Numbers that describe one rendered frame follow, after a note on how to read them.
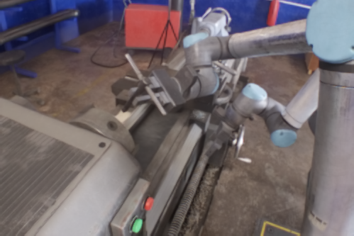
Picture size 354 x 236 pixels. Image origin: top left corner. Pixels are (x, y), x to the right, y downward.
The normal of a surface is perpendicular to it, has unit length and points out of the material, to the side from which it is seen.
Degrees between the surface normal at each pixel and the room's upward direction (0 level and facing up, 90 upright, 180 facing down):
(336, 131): 85
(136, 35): 90
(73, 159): 0
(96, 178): 45
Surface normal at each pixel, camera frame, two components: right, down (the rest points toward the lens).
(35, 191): 0.07, -0.83
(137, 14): -0.01, 0.55
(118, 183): 0.71, -0.41
